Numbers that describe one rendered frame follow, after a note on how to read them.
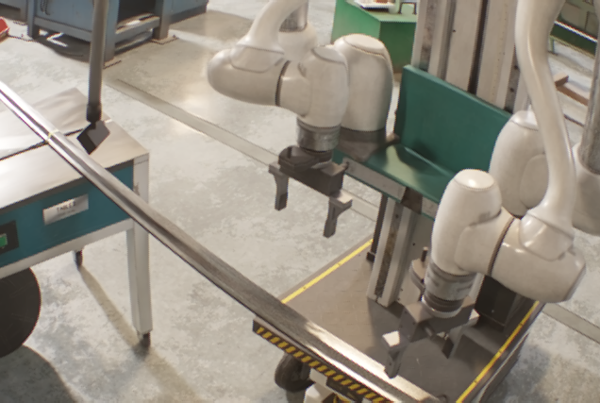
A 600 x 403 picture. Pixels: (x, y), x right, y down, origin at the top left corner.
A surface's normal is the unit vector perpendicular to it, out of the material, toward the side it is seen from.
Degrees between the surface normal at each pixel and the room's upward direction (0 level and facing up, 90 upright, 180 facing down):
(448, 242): 91
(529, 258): 57
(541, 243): 52
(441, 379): 0
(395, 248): 90
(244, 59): 61
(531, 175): 84
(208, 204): 0
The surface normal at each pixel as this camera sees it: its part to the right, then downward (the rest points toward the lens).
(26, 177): 0.11, -0.84
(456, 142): -0.63, 0.36
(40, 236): 0.65, 0.47
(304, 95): -0.36, 0.46
